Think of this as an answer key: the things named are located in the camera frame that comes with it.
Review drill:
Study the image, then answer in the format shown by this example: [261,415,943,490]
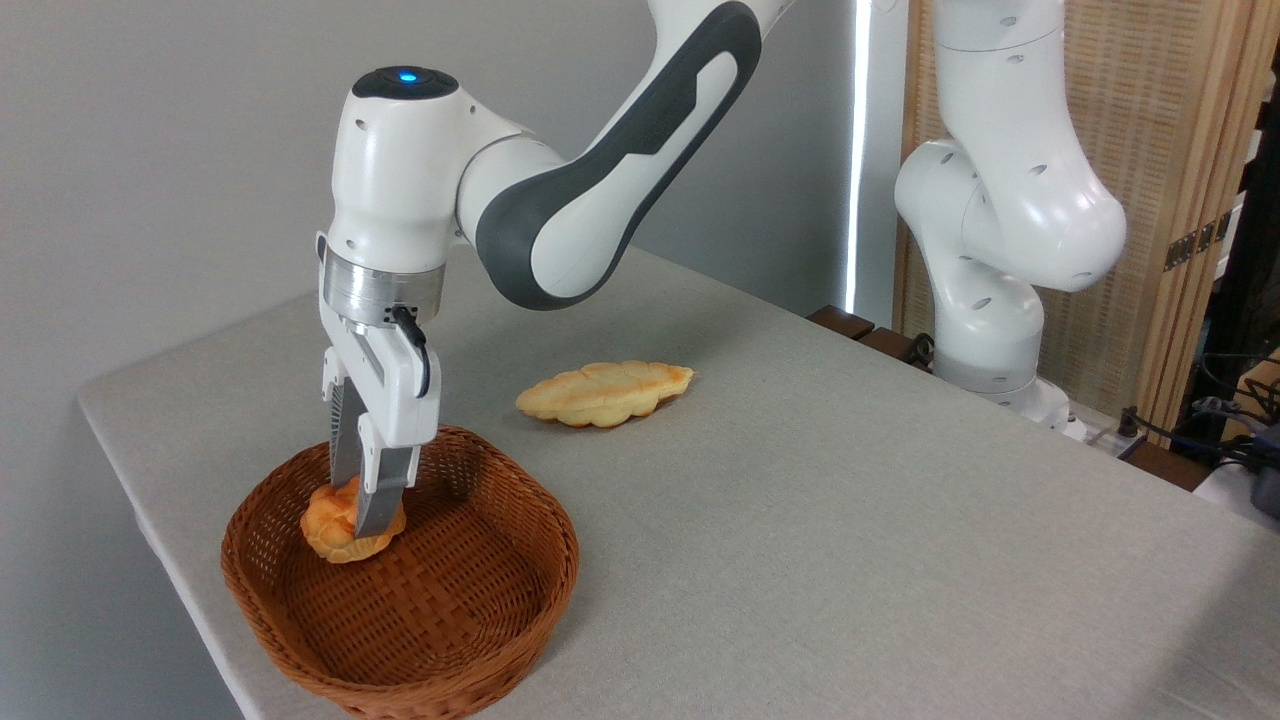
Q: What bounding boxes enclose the dark brown wooden slats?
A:
[806,305,933,373]

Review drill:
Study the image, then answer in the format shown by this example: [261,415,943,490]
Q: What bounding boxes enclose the long braided bread loaf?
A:
[516,361,695,429]

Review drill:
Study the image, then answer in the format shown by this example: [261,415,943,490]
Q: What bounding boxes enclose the black cable bundle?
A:
[1118,350,1280,473]

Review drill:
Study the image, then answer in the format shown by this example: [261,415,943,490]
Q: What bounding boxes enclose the dark brown wooden board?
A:
[1118,440,1213,493]

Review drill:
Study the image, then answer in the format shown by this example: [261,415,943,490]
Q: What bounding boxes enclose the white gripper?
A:
[317,232,442,539]

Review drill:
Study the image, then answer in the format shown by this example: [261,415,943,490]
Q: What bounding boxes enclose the round orange bread bun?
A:
[300,478,408,565]

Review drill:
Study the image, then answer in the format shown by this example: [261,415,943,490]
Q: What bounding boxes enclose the metal screen hinge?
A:
[1163,212,1233,273]

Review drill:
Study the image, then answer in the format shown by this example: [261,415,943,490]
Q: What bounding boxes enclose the blue grey device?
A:
[1248,420,1280,521]

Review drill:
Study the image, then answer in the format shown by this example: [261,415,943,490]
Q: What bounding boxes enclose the brown wicker basket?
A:
[221,425,581,720]

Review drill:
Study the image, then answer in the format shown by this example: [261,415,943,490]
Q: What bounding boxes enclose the black shelf frame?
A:
[1190,50,1280,426]

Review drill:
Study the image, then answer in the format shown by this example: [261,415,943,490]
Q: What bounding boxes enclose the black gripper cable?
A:
[390,305,433,399]

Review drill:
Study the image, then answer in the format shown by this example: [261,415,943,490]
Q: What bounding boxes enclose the grey tablecloth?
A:
[77,245,1280,720]

